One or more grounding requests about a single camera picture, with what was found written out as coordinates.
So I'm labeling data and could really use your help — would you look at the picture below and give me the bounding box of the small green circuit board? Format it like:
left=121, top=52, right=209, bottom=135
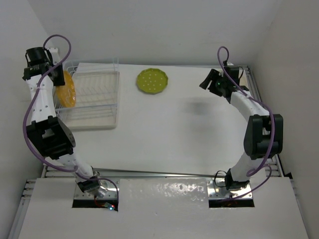
left=104, top=202, right=115, bottom=211

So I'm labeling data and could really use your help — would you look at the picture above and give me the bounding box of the metal base plate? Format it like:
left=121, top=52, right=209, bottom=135
left=206, top=179, right=253, bottom=200
left=74, top=181, right=118, bottom=200

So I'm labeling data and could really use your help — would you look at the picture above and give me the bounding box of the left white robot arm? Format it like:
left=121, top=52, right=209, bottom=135
left=22, top=47, right=94, bottom=182

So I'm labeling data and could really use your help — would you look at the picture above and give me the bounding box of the clear plastic dish rack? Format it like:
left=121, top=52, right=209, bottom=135
left=54, top=58, right=120, bottom=131

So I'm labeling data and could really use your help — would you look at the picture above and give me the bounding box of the aluminium frame rail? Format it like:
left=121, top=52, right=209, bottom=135
left=243, top=66, right=284, bottom=177

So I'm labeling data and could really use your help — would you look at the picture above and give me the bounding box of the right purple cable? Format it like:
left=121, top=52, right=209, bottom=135
left=217, top=46, right=276, bottom=201

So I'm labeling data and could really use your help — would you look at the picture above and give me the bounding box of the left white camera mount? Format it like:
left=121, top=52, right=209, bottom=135
left=48, top=47, right=61, bottom=65

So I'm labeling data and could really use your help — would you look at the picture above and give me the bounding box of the orange plate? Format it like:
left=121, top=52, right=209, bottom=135
left=56, top=71, right=76, bottom=108

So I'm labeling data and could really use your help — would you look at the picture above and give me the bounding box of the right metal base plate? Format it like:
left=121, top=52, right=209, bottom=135
left=206, top=179, right=253, bottom=200

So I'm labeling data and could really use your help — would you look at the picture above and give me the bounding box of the green polka dot plate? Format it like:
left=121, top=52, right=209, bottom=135
left=136, top=68, right=168, bottom=95

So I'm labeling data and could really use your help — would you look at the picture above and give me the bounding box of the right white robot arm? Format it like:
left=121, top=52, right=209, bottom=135
left=199, top=66, right=284, bottom=190

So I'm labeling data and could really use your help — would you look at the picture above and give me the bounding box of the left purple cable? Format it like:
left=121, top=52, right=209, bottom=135
left=22, top=34, right=120, bottom=200

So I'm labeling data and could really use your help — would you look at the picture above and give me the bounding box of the purple cable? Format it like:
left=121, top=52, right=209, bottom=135
left=217, top=46, right=276, bottom=201
left=22, top=34, right=120, bottom=200

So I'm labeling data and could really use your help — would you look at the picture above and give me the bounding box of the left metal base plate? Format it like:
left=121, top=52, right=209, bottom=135
left=74, top=181, right=118, bottom=200

